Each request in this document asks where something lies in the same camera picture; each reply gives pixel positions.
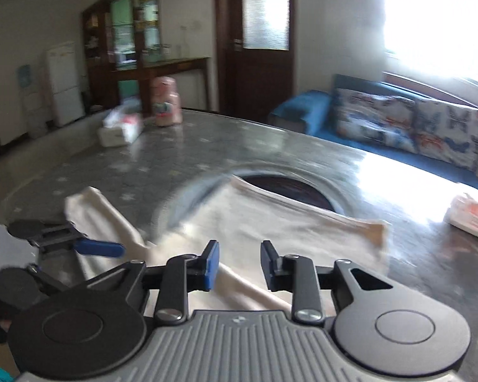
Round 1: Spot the dark wooden glass cabinet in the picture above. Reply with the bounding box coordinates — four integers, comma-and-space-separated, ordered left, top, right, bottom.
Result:
81, 0, 161, 117

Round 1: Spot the white orange tissue pack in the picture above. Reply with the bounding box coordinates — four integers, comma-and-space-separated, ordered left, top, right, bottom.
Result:
442, 193, 478, 243

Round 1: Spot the pink plastic jar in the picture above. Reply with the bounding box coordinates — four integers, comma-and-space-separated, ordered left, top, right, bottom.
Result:
150, 75, 184, 128

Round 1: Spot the white refrigerator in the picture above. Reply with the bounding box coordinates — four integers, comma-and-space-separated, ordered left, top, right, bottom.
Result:
45, 40, 85, 127

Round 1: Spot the dark wooden door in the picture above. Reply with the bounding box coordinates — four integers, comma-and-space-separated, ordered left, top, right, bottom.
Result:
214, 0, 296, 123

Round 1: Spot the beige garment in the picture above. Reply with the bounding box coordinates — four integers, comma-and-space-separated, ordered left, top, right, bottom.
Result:
64, 174, 389, 316

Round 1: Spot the blue sofa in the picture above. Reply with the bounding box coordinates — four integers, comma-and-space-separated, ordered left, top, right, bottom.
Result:
268, 73, 478, 200

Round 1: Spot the white water dispenser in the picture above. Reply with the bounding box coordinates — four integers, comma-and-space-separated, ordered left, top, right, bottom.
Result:
15, 64, 49, 138

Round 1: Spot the dark wooden console table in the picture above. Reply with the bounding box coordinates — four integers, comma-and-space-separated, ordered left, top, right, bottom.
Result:
115, 56, 211, 113

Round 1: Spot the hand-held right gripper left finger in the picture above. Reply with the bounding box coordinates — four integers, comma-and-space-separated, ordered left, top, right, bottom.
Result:
87, 240, 221, 325

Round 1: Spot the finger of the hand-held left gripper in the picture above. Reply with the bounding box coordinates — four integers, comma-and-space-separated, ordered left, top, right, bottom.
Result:
27, 263, 89, 297
26, 223, 127, 260

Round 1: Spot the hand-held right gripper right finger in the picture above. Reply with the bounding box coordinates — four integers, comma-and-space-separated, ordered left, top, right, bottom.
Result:
261, 240, 393, 324

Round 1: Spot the bright window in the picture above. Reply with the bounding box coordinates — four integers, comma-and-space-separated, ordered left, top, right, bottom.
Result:
382, 0, 478, 90

